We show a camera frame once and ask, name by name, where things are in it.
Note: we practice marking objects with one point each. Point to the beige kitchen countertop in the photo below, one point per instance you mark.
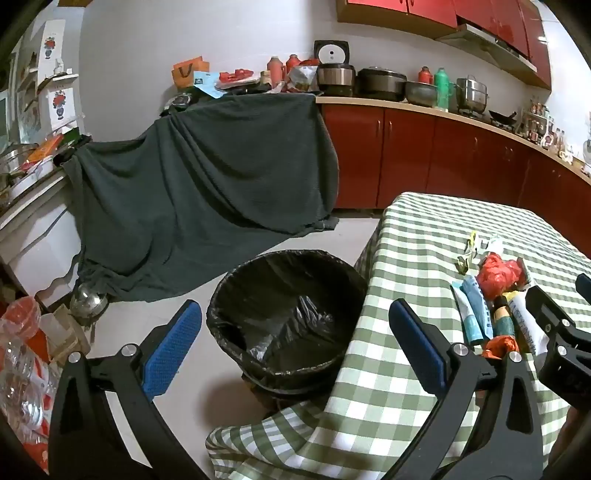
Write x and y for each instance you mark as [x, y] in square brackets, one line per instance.
[415, 107]

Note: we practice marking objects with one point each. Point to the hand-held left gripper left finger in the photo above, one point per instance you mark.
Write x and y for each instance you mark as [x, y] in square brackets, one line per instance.
[173, 350]

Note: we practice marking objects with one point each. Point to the steel bowls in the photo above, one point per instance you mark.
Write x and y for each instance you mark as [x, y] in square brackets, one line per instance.
[16, 164]

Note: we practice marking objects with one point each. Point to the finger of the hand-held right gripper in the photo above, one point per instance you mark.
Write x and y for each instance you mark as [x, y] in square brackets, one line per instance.
[549, 318]
[585, 286]

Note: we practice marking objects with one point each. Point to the red wall cabinets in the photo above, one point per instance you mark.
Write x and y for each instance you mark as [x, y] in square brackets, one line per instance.
[489, 14]

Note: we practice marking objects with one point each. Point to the light blue packet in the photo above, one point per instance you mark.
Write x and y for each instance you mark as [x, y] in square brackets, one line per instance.
[210, 85]

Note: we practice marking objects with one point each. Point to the white crumpled paper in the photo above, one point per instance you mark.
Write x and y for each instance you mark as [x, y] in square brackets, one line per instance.
[491, 244]

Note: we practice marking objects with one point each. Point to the orange flat box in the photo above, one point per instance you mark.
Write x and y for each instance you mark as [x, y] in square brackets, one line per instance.
[45, 148]

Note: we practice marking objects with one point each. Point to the tall flower print box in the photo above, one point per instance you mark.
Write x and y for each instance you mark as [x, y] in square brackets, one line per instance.
[53, 46]

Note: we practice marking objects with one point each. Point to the orange wrapper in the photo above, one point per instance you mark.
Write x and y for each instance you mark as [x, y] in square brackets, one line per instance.
[496, 347]

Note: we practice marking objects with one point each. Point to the rice cooker with open lid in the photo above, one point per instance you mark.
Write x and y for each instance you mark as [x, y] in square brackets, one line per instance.
[334, 76]

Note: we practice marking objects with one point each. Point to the black cooking pot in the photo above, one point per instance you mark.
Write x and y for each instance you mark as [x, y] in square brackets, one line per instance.
[381, 83]

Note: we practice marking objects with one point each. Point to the black wok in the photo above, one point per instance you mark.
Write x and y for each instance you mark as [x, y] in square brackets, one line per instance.
[503, 117]

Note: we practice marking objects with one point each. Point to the steel steamer pot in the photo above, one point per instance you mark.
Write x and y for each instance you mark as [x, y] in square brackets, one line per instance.
[472, 94]

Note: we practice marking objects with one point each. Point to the wide flower print box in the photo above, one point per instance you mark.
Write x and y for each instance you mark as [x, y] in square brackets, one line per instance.
[62, 104]

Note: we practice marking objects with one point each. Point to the green checkered tablecloth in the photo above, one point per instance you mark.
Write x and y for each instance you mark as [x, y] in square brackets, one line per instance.
[415, 258]

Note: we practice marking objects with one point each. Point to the small red thermos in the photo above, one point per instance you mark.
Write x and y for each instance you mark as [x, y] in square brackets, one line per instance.
[425, 75]

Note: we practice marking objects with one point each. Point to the steel kettle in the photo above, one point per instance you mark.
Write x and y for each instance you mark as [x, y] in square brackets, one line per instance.
[87, 301]

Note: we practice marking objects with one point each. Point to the green thermos bottle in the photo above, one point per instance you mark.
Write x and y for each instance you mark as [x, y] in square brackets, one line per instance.
[442, 90]

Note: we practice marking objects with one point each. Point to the orange paper bag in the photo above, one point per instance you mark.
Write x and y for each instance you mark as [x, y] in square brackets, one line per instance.
[187, 74]

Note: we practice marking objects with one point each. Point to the grey metal basin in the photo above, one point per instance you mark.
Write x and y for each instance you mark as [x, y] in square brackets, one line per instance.
[421, 93]

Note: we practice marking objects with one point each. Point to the clear plastic bottles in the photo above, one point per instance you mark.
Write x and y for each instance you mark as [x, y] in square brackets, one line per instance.
[21, 383]

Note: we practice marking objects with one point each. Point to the tall red thermos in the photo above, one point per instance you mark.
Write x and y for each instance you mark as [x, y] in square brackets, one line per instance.
[292, 63]
[276, 71]

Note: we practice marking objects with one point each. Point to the trash bin with black liner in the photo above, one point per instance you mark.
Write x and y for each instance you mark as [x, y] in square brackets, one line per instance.
[286, 323]

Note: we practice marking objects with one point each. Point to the printed snack bag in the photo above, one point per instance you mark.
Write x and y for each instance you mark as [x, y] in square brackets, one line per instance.
[304, 78]

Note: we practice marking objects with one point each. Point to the red kitchen base cabinets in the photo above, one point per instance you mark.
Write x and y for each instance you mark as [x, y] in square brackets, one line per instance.
[461, 157]

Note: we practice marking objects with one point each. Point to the dark green blanket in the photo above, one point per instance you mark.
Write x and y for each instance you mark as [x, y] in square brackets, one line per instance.
[207, 184]

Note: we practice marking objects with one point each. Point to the yellow wrapper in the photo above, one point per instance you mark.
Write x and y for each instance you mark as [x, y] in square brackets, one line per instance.
[465, 258]

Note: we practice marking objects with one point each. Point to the group of condiment bottles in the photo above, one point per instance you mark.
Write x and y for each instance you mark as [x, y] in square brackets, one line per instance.
[542, 124]

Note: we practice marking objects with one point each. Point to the blue white tube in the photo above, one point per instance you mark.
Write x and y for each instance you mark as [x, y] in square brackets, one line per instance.
[482, 304]

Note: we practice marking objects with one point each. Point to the red plastic item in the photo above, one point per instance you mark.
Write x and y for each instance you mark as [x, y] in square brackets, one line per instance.
[236, 77]

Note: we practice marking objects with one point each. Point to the blue white wrapper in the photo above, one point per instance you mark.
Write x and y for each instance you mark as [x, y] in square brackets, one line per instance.
[468, 318]

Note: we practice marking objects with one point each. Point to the red plastic bag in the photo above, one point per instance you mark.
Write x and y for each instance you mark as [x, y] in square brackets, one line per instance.
[501, 274]

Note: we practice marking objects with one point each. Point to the cardboard box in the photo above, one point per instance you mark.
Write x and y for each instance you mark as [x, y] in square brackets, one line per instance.
[64, 337]

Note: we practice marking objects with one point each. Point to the white cabinet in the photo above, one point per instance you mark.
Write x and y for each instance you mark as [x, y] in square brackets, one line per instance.
[41, 230]

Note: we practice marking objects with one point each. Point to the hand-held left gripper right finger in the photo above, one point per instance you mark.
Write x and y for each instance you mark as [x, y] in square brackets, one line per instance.
[418, 350]

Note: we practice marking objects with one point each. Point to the steel range hood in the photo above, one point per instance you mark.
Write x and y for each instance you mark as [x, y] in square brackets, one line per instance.
[489, 44]

